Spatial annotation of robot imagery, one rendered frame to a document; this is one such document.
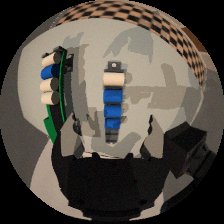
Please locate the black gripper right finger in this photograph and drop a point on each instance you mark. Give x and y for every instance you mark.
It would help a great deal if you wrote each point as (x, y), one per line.
(156, 149)

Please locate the blue plastic bar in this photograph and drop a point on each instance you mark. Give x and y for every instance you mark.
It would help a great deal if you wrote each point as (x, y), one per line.
(112, 111)
(50, 71)
(111, 123)
(112, 96)

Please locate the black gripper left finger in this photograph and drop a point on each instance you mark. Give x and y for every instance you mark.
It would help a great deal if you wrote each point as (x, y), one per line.
(67, 148)

